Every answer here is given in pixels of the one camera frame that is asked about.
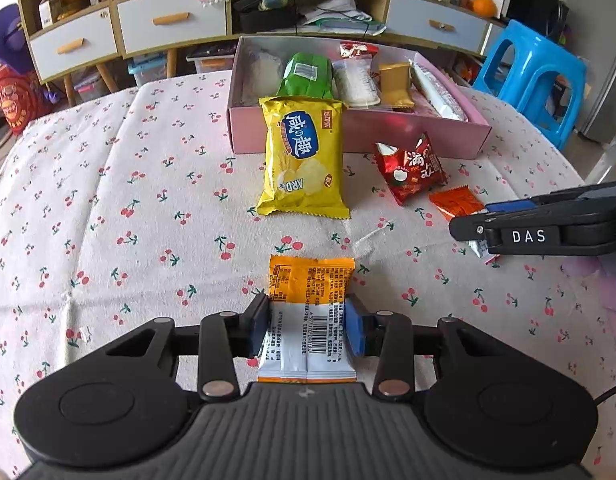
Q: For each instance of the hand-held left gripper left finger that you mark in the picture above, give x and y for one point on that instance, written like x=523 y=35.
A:
x=258 y=327

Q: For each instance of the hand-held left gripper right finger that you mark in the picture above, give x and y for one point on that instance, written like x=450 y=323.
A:
x=354 y=330

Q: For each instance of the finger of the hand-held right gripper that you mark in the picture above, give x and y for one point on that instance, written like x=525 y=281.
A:
x=468 y=227
x=508 y=205

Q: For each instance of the small white red packet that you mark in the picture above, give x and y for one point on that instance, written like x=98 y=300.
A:
x=480 y=251

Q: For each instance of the orange white snack packet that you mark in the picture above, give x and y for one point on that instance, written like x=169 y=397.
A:
x=308 y=285

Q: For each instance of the pink cardboard box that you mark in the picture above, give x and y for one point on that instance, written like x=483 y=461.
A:
x=368 y=130

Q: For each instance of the small orange snack packet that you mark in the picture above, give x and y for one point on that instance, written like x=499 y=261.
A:
x=455 y=202

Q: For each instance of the red fruit print snack packet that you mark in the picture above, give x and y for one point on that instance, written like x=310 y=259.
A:
x=410 y=172

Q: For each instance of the clear plastic wrapper scrap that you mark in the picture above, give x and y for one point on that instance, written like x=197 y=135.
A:
x=373 y=237

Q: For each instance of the long white snack packet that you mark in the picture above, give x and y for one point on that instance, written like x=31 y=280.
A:
x=438 y=90

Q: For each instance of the blue plastic stool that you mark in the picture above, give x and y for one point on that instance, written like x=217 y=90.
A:
x=528 y=70

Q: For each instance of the gold snack packet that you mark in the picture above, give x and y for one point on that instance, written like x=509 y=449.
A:
x=395 y=85

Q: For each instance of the silver refrigerator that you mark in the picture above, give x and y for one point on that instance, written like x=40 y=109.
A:
x=608 y=70

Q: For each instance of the yellow chips packet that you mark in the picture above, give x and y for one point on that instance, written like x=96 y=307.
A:
x=303 y=160

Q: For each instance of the cherry print tablecloth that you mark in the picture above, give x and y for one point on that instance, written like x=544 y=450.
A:
x=112 y=210

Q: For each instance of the white cabinet drawer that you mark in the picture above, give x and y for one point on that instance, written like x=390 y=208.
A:
x=172 y=22
x=438 y=22
x=72 y=45

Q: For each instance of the orange fruit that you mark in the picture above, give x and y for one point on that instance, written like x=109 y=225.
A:
x=484 y=6

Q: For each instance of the black microwave oven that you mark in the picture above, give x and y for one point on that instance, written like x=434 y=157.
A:
x=535 y=5

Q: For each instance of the small red snack packet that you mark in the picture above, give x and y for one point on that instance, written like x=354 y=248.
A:
x=358 y=50

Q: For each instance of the green snack packet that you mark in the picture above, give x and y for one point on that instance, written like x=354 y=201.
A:
x=305 y=77

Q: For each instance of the pile of papers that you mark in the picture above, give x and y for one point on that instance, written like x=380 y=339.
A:
x=338 y=15

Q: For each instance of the translucent white snack packet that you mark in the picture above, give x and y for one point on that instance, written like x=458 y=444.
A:
x=263 y=67

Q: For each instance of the clear storage bin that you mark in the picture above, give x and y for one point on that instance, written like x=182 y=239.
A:
x=212 y=66
x=90 y=81

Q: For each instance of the black flat board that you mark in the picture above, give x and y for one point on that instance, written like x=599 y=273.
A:
x=210 y=51

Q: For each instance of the blue lid storage bin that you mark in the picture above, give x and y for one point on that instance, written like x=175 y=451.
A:
x=147 y=67

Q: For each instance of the black storage box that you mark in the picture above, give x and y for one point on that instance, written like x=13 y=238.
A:
x=265 y=17

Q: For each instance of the green blue pouch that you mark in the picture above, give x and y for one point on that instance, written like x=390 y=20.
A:
x=275 y=0

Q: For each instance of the red gold print bag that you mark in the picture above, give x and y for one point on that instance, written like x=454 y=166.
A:
x=15 y=102

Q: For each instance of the wooden cabinet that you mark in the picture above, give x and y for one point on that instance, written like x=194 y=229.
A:
x=122 y=25

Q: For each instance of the small white carton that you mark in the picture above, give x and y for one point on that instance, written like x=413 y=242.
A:
x=46 y=12

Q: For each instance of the purple cloth item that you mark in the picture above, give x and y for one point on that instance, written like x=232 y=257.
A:
x=7 y=35

